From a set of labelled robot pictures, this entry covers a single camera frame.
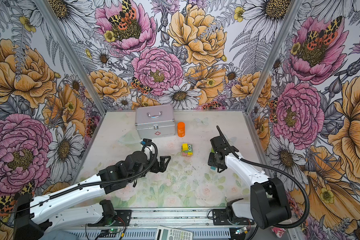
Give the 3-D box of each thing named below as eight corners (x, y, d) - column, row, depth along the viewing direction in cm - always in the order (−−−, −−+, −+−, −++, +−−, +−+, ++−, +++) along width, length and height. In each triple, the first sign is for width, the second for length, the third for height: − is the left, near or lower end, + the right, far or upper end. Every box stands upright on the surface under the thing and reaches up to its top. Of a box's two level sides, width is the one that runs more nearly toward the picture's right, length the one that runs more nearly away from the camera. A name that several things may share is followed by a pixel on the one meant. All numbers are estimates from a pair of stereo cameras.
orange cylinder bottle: (177, 137, 109) (177, 127, 100) (177, 132, 112) (177, 121, 103) (185, 137, 109) (185, 127, 100) (185, 132, 112) (185, 121, 103)
